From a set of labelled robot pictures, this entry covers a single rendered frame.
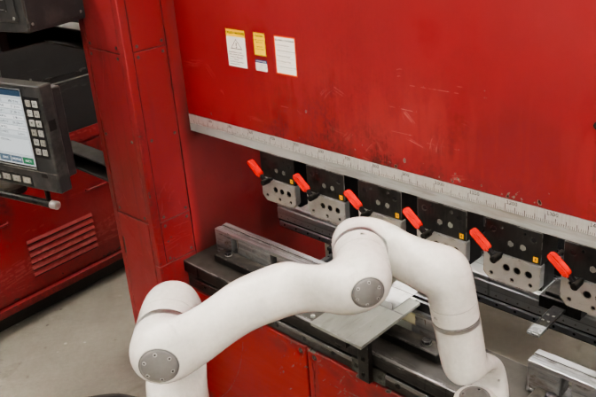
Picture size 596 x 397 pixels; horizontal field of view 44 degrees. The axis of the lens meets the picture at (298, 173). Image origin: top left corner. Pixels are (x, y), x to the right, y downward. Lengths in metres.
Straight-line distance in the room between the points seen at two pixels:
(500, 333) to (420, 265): 2.44
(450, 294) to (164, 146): 1.40
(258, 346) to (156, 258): 0.47
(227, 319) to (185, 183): 1.32
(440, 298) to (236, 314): 0.37
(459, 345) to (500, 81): 0.61
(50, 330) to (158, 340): 2.84
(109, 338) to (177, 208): 1.47
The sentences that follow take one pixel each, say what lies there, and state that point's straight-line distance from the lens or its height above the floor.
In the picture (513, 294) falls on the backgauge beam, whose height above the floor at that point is 0.96.
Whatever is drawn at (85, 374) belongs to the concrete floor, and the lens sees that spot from 3.74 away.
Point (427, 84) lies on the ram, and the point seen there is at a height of 1.65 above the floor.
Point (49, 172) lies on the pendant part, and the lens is 2.46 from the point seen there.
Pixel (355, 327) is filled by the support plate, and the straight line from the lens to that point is 2.01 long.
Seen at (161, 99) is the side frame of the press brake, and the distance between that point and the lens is 2.47.
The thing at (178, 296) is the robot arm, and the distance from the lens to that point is 1.42.
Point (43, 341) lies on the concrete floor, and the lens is 4.07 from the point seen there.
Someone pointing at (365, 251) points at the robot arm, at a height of 1.53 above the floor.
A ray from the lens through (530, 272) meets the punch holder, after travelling 1.83.
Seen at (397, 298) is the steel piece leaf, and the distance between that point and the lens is 2.13.
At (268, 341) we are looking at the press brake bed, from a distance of 2.49.
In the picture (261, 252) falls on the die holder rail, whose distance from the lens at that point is 2.51.
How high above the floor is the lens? 2.15
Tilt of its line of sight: 23 degrees down
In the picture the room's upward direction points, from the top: 4 degrees counter-clockwise
